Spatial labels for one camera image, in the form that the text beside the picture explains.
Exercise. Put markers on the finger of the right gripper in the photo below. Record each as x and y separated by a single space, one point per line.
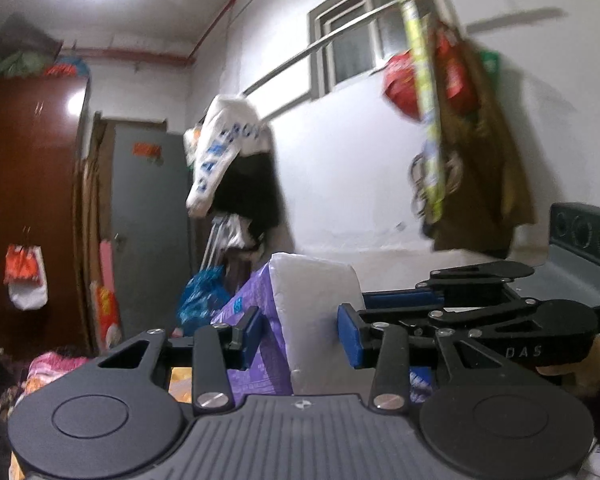
474 286
527 332

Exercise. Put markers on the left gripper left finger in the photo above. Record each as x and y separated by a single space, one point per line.
218 349

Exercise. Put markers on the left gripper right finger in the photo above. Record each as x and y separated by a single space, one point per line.
382 348

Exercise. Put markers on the purple tissue pack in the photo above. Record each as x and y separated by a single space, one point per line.
300 352

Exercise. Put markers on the blue plastic bag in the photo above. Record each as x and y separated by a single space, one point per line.
203 296

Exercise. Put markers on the brown hanging coat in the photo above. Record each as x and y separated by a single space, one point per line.
489 195

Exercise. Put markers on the grey door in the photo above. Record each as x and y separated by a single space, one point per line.
149 226

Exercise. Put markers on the pink floral bedding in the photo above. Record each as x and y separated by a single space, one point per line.
47 368

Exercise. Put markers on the red white hanging bag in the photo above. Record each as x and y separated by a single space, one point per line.
25 277

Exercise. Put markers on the brown wooden wardrobe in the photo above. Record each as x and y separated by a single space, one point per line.
40 141

